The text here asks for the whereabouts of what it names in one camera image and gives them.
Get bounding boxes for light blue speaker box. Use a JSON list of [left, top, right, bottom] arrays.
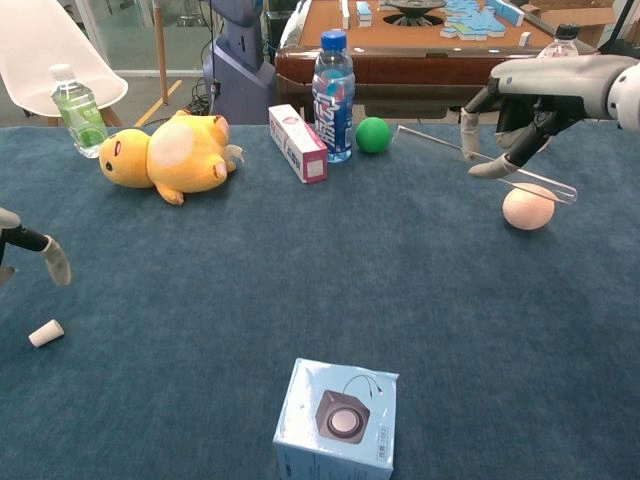
[[272, 356, 400, 480]]

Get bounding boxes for white chair wooden legs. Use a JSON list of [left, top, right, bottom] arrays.
[[0, 0, 130, 129]]

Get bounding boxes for small white cap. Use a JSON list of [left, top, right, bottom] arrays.
[[27, 320, 66, 348]]

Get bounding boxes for yellow plush duck toy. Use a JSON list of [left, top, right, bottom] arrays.
[[98, 109, 246, 206]]

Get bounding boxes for wooden pole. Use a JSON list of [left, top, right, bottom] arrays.
[[152, 0, 170, 106]]

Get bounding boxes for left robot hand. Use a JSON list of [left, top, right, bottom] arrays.
[[0, 207, 73, 287]]

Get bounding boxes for black tripod stand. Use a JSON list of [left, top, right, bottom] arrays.
[[597, 0, 631, 51]]

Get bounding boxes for white pink toothpaste box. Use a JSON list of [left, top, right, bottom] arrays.
[[267, 103, 330, 185]]

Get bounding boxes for brown mahjong table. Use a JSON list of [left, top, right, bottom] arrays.
[[273, 0, 601, 124]]

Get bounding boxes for teal table mat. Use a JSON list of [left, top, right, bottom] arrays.
[[0, 119, 640, 480]]

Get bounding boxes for cream peach ball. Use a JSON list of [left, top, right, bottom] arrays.
[[502, 182, 556, 231]]

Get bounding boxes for transparent glass test tube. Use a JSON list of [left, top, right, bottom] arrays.
[[396, 124, 579, 204]]

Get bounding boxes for brown cardboard box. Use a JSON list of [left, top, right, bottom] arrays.
[[519, 0, 619, 50]]

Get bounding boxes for black mahjong table hub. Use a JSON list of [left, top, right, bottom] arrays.
[[382, 0, 448, 26]]

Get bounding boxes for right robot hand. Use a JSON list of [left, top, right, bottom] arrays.
[[459, 53, 637, 179]]

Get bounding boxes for black cap pink drink bottle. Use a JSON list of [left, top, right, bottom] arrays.
[[537, 23, 581, 60]]

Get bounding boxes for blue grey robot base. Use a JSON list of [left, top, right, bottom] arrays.
[[202, 0, 277, 125]]

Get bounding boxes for black cable bundle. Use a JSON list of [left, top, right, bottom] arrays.
[[189, 79, 216, 116]]

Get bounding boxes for blue cap drink bottle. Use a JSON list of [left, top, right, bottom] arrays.
[[311, 29, 357, 165]]

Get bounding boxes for green ball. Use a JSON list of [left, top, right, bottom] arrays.
[[354, 116, 392, 154]]

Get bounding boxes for clear bottle green label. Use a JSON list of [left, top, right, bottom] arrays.
[[48, 63, 110, 160]]

